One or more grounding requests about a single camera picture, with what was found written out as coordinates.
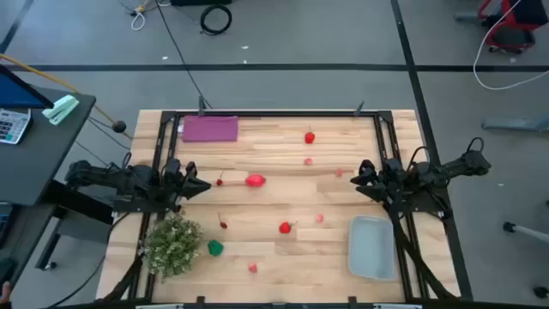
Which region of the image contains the green potted plant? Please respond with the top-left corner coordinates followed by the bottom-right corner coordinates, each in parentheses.
top-left (143, 213), bottom-right (205, 280)

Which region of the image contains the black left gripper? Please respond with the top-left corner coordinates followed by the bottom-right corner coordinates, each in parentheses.
top-left (160, 161), bottom-right (212, 205)

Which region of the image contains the white floor cable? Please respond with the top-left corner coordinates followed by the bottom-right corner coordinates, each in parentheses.
top-left (473, 0), bottom-right (549, 91)

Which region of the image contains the white looped cable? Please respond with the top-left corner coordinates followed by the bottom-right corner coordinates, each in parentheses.
top-left (130, 0), bottom-right (172, 32)

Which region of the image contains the green toy bell pepper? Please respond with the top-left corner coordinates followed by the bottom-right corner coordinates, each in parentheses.
top-left (207, 239), bottom-right (226, 258)

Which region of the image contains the grey desk calculator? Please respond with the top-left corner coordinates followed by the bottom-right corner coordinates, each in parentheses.
top-left (0, 107), bottom-right (33, 146)

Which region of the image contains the long thin black cable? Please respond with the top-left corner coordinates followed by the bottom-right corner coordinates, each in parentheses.
top-left (154, 0), bottom-right (212, 109)

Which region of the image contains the purple folded cloth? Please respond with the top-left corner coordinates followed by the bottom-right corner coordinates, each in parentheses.
top-left (178, 115), bottom-right (239, 143)

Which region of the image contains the yellow floor cable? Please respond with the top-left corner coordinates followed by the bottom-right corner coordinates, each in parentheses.
top-left (0, 53), bottom-right (134, 141)

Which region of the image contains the grey leg with black caster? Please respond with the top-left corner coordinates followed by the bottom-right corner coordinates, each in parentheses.
top-left (502, 221), bottom-right (549, 245)

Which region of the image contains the grey plastic tupperware tub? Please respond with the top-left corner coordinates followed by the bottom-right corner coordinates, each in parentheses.
top-left (347, 215), bottom-right (396, 282)

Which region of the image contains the computer monitor blue screen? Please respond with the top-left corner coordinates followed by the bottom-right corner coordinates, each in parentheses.
top-left (0, 64), bottom-right (55, 110)

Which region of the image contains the black desk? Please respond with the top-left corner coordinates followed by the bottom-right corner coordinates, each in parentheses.
top-left (0, 83), bottom-right (115, 297)

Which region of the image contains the coiled black cable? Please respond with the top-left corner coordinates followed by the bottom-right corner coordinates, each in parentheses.
top-left (199, 3), bottom-right (233, 36)

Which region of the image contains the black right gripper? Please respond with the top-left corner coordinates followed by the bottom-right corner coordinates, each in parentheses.
top-left (349, 159), bottom-right (402, 206)

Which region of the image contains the red oval toy vegetable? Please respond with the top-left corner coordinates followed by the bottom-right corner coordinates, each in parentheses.
top-left (244, 173), bottom-right (267, 189)

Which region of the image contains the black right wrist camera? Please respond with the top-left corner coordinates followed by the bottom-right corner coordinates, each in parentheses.
top-left (383, 157), bottom-right (402, 175)

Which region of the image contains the black box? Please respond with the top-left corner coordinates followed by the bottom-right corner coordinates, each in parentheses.
top-left (170, 0), bottom-right (232, 7)

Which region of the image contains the red and black cart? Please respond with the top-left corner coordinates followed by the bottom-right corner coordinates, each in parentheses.
top-left (478, 0), bottom-right (549, 55)

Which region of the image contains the grey chair base leg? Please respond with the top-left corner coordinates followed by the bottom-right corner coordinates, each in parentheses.
top-left (480, 114), bottom-right (549, 133)

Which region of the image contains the black floor cable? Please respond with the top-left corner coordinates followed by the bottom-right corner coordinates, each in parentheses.
top-left (45, 212), bottom-right (132, 309)

